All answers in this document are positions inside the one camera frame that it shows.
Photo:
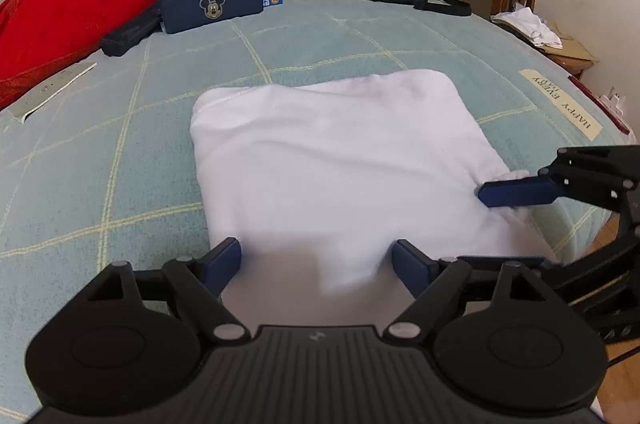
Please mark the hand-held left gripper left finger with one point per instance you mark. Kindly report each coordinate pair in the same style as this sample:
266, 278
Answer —
222, 266

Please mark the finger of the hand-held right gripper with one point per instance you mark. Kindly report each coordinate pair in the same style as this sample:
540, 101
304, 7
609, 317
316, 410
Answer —
520, 193
585, 271

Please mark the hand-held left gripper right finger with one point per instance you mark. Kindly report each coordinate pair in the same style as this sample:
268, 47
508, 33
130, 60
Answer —
412, 269

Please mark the white printed sweatshirt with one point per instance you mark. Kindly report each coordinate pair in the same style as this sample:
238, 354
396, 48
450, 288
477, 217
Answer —
340, 164

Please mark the cream fabric label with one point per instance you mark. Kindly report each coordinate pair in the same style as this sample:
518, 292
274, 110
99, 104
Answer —
560, 104

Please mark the flat cardboard piece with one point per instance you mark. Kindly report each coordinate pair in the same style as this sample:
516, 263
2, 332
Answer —
575, 51

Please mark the white cloth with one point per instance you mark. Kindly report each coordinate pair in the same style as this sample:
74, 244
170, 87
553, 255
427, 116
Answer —
530, 29

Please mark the pale green booklet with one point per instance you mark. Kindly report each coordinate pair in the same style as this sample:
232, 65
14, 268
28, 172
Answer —
50, 94

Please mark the navy mouse print pouch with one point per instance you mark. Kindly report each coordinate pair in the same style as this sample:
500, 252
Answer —
185, 11

